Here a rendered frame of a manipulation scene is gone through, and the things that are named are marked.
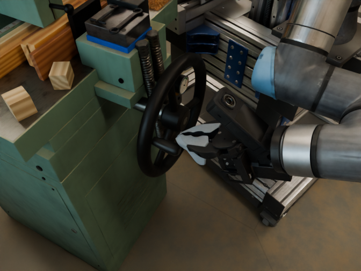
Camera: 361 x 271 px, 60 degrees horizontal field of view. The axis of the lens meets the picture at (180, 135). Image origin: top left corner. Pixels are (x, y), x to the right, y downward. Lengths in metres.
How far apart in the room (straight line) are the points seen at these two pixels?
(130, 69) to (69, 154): 0.24
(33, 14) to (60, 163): 0.31
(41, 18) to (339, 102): 0.58
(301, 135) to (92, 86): 0.45
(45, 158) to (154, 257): 0.82
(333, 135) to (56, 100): 0.49
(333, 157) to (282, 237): 1.08
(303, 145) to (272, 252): 1.04
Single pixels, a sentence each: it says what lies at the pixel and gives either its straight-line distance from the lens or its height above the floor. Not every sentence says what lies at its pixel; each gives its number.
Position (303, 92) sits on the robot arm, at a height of 1.01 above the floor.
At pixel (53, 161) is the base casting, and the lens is 0.71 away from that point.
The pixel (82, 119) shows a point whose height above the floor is 0.81.
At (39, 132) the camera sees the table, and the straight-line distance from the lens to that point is 0.65.
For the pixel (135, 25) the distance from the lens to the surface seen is 0.64.
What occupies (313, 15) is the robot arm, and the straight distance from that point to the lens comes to 0.51.
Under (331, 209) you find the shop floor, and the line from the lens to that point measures 1.64.
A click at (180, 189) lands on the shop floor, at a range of 1.54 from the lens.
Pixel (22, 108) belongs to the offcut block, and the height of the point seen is 0.92.
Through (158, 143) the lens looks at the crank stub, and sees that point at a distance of 0.60.
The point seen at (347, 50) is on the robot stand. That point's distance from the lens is 0.99.
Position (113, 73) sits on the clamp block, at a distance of 0.68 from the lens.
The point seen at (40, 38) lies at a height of 0.97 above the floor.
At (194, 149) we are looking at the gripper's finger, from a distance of 0.52.
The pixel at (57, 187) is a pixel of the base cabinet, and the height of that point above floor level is 0.67.
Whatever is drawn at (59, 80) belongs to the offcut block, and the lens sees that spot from 0.66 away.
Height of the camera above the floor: 1.32
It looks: 50 degrees down
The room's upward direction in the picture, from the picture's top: straight up
